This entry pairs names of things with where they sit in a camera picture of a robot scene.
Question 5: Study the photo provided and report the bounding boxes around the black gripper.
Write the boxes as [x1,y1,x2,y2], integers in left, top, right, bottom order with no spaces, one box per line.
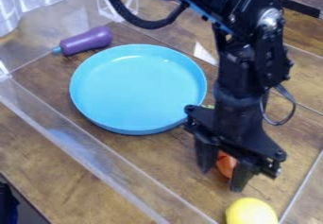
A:
[184,85,287,193]

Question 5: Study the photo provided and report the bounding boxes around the orange toy carrot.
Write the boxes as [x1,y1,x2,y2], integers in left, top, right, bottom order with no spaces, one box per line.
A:
[214,150,238,179]

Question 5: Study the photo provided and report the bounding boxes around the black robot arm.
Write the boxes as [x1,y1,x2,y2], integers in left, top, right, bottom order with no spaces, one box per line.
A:
[178,0,294,192]

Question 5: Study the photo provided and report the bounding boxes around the yellow toy lemon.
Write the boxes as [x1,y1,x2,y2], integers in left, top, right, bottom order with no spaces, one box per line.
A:
[226,198,279,224]

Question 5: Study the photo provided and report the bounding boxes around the blue round plate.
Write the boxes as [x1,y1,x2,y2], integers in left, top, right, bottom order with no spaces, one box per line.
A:
[69,44,207,135]

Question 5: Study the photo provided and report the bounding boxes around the purple toy eggplant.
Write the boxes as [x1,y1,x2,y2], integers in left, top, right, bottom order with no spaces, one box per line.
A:
[52,26,112,56]

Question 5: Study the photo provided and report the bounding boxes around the clear acrylic tray wall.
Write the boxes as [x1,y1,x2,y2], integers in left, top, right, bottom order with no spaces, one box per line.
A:
[0,75,218,224]

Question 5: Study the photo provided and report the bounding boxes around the thin black wire loop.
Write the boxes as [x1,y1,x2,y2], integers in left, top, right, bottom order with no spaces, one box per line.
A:
[258,84,298,127]

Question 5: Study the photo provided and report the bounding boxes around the black braided cable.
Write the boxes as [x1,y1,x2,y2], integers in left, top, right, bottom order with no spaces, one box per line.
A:
[100,0,188,30]

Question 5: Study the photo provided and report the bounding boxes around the clear acrylic corner bracket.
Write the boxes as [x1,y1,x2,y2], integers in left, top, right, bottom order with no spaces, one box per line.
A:
[108,0,136,24]

